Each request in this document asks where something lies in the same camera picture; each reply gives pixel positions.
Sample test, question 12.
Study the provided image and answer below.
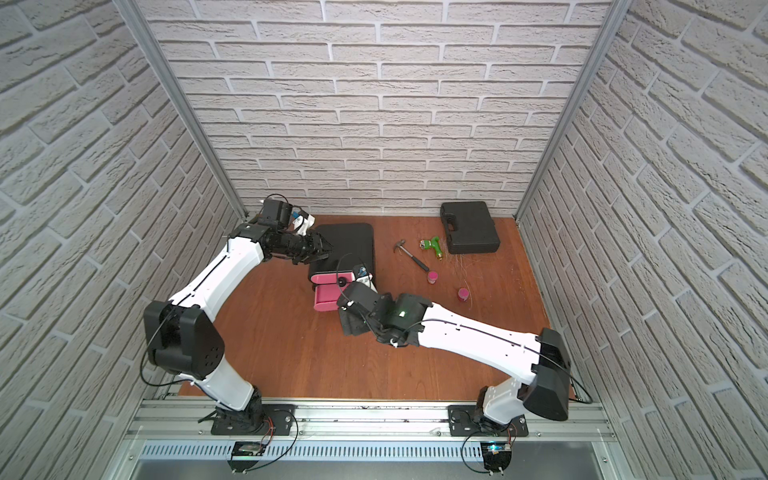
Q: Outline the pink drawer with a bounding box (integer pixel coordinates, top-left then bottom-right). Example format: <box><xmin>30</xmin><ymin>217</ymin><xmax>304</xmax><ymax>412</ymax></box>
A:
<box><xmin>310</xmin><ymin>271</ymin><xmax>356</xmax><ymax>288</ymax></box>
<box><xmin>313</xmin><ymin>284</ymin><xmax>344</xmax><ymax>312</ymax></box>

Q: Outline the black drawer cabinet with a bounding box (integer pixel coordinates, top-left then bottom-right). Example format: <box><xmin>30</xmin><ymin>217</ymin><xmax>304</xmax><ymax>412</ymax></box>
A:
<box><xmin>308</xmin><ymin>223</ymin><xmax>376</xmax><ymax>280</ymax></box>

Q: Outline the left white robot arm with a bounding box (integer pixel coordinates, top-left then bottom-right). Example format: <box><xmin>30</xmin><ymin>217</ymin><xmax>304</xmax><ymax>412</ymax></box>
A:
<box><xmin>143</xmin><ymin>223</ymin><xmax>332</xmax><ymax>413</ymax></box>

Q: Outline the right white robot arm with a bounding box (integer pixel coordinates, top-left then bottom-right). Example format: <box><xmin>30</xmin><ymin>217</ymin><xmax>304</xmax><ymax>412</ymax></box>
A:
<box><xmin>337</xmin><ymin>282</ymin><xmax>571</xmax><ymax>432</ymax></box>

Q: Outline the green toy drill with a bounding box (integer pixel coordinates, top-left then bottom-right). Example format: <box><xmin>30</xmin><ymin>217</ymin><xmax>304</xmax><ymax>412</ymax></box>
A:
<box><xmin>419</xmin><ymin>236</ymin><xmax>444</xmax><ymax>260</ymax></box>

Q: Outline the black tool case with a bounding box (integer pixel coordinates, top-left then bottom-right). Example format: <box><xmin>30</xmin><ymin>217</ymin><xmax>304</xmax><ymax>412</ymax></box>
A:
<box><xmin>440</xmin><ymin>201</ymin><xmax>500</xmax><ymax>255</ymax></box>

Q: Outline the right controller board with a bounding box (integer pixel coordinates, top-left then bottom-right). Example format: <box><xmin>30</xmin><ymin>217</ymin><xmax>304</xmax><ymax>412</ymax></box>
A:
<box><xmin>480</xmin><ymin>442</ymin><xmax>512</xmax><ymax>475</ymax></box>

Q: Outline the controller board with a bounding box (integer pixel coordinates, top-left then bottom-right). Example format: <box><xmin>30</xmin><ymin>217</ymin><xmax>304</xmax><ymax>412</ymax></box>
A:
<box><xmin>480</xmin><ymin>442</ymin><xmax>512</xmax><ymax>475</ymax></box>
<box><xmin>228</xmin><ymin>441</ymin><xmax>267</xmax><ymax>474</ymax></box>

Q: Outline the left controller board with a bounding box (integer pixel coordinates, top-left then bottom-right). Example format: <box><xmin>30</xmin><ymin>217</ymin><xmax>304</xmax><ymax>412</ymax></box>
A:
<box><xmin>228</xmin><ymin>441</ymin><xmax>267</xmax><ymax>474</ymax></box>

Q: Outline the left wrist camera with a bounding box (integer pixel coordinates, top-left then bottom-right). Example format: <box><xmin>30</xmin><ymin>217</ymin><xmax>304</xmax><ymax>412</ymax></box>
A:
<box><xmin>256</xmin><ymin>198</ymin><xmax>315</xmax><ymax>236</ymax></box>

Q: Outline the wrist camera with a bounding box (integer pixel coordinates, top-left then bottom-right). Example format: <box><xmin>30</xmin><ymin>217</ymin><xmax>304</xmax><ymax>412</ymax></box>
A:
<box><xmin>256</xmin><ymin>198</ymin><xmax>315</xmax><ymax>236</ymax></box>
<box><xmin>354</xmin><ymin>266</ymin><xmax>373</xmax><ymax>289</ymax></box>

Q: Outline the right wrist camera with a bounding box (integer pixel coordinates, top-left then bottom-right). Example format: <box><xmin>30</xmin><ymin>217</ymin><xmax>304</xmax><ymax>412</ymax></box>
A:
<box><xmin>354</xmin><ymin>266</ymin><xmax>373</xmax><ymax>289</ymax></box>

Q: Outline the hammer with black handle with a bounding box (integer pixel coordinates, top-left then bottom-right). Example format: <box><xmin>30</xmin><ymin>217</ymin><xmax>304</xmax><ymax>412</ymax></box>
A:
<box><xmin>393</xmin><ymin>240</ymin><xmax>430</xmax><ymax>273</ymax></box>

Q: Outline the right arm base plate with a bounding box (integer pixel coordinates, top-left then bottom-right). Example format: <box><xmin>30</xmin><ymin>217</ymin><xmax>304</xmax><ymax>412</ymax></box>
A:
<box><xmin>447</xmin><ymin>404</ymin><xmax>529</xmax><ymax>437</ymax></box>

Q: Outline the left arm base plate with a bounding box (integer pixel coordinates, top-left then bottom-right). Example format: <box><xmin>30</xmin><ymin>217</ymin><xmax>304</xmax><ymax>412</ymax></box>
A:
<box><xmin>211</xmin><ymin>403</ymin><xmax>296</xmax><ymax>436</ymax></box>

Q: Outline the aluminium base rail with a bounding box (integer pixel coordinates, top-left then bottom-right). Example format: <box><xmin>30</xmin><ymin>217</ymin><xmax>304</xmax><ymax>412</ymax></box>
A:
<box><xmin>127</xmin><ymin>396</ymin><xmax>617</xmax><ymax>442</ymax></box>

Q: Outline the aluminium frame post left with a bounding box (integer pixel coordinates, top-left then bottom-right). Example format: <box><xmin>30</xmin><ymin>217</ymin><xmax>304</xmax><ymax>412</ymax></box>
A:
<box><xmin>114</xmin><ymin>0</ymin><xmax>248</xmax><ymax>220</ymax></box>

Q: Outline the aluminium frame post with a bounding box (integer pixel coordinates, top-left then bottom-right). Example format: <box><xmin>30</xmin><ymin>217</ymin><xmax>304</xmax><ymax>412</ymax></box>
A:
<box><xmin>514</xmin><ymin>0</ymin><xmax>632</xmax><ymax>221</ymax></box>
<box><xmin>114</xmin><ymin>0</ymin><xmax>248</xmax><ymax>220</ymax></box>

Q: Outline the aluminium frame post right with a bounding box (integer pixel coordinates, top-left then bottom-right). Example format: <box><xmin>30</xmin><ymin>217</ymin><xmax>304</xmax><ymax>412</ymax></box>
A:
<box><xmin>514</xmin><ymin>0</ymin><xmax>632</xmax><ymax>221</ymax></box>

